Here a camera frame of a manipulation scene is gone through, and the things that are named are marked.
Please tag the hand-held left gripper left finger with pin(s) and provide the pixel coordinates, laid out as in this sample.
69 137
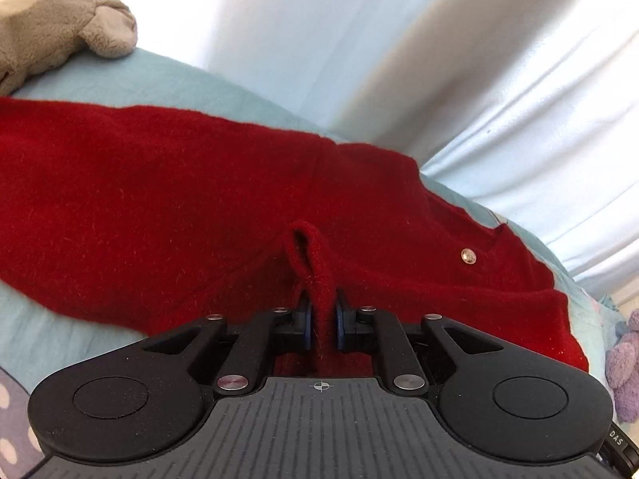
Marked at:
308 320

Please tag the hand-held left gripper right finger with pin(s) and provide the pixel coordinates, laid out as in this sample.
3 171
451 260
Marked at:
340 322

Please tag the red knit cardigan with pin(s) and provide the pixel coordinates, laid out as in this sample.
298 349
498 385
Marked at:
164 199

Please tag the purple plush toy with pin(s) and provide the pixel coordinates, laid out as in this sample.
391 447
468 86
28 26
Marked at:
624 359

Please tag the light blue bed sheet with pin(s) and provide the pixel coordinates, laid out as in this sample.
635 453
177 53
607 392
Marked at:
150 84

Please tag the white curtain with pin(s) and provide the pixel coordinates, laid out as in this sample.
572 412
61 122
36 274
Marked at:
349 35

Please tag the polka dot cloth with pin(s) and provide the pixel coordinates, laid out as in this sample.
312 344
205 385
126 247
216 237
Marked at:
12 424

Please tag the beige plush toy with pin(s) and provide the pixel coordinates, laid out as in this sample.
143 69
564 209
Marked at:
45 25

